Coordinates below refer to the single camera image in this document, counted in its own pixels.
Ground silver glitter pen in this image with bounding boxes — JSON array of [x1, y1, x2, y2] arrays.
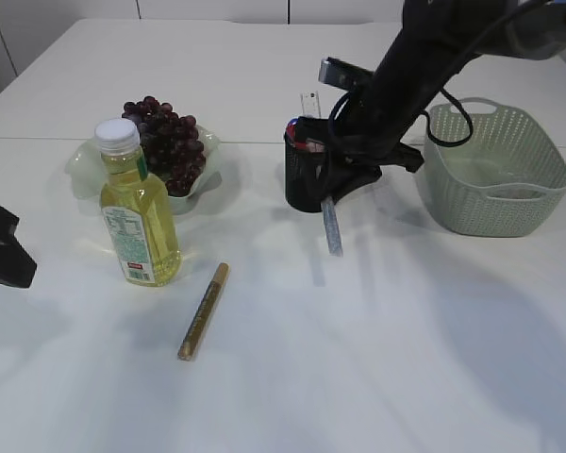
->
[[321, 196, 343, 257]]

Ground red glitter pen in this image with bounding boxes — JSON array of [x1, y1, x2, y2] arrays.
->
[[294, 138, 324, 154]]

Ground blue scissors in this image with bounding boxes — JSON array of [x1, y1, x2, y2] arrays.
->
[[285, 118, 297, 142]]

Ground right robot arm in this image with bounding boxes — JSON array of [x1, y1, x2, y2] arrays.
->
[[284, 1, 566, 212]]

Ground clear plastic ruler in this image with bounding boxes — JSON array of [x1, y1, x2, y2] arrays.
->
[[300, 92, 322, 119]]

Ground green wavy glass plate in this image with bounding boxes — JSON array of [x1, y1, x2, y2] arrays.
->
[[65, 126, 221, 215]]

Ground light green woven basket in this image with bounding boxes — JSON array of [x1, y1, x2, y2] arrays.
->
[[416, 97, 566, 238]]

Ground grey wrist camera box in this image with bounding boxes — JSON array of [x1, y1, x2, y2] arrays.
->
[[318, 57, 374, 92]]

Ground yellow tea bottle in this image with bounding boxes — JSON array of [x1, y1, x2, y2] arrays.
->
[[93, 118, 182, 287]]

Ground purple grape bunch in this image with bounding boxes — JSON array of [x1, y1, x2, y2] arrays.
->
[[122, 96, 204, 196]]

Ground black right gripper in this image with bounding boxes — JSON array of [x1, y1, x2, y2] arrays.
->
[[294, 1, 505, 204]]

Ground black mesh pen holder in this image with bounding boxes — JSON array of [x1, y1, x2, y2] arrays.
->
[[284, 116, 329, 213]]

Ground gold glitter pen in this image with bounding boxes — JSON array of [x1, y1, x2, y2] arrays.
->
[[177, 262, 230, 361]]

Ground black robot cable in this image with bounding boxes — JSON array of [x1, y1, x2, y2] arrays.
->
[[424, 87, 474, 148]]

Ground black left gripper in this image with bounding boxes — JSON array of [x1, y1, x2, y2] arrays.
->
[[0, 206, 37, 289]]

